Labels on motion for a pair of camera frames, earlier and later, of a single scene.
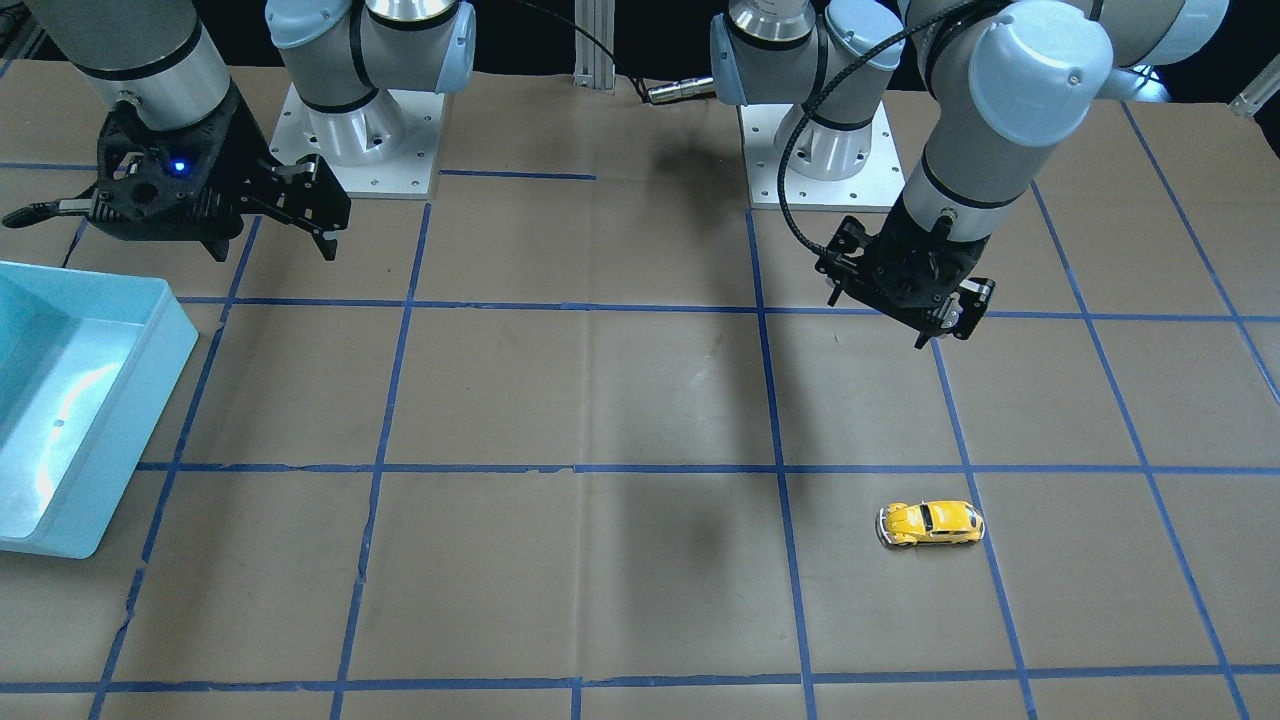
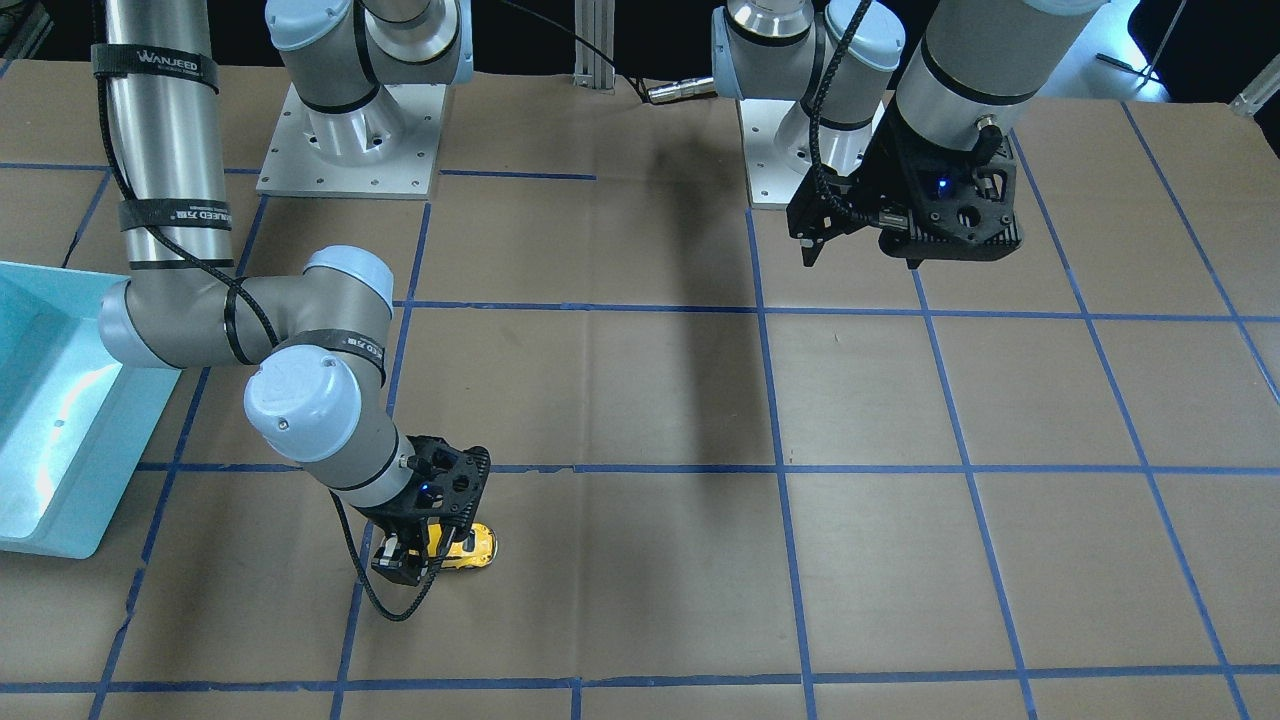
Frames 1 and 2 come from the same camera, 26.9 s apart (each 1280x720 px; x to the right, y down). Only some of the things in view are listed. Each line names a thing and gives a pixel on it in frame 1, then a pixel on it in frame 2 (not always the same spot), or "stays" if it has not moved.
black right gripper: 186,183 to 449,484
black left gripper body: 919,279 to 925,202
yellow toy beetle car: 903,524 to 483,554
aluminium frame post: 594,66 stays
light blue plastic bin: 88,362 stays
